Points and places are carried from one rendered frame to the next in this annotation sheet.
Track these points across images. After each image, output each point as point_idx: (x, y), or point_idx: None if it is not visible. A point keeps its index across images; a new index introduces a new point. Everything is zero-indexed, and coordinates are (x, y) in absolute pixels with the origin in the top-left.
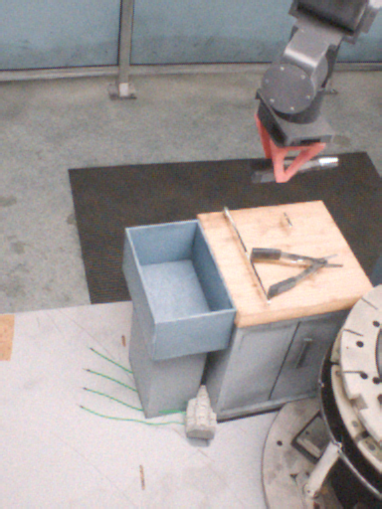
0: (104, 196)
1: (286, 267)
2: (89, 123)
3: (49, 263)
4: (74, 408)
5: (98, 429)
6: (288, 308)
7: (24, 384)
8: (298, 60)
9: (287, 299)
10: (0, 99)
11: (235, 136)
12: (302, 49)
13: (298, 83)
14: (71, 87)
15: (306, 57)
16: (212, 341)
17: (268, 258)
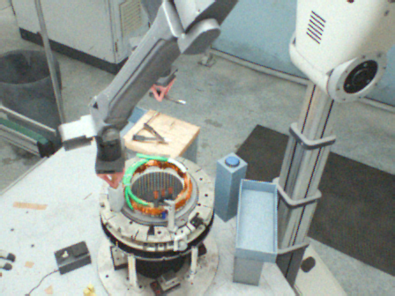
0: (262, 144)
1: (154, 136)
2: (288, 108)
3: (211, 158)
4: (93, 166)
5: (93, 175)
6: (137, 146)
7: (87, 151)
8: (130, 43)
9: (141, 144)
10: (255, 80)
11: (368, 149)
12: (134, 40)
13: (130, 52)
14: (295, 88)
15: (132, 43)
16: None
17: (148, 129)
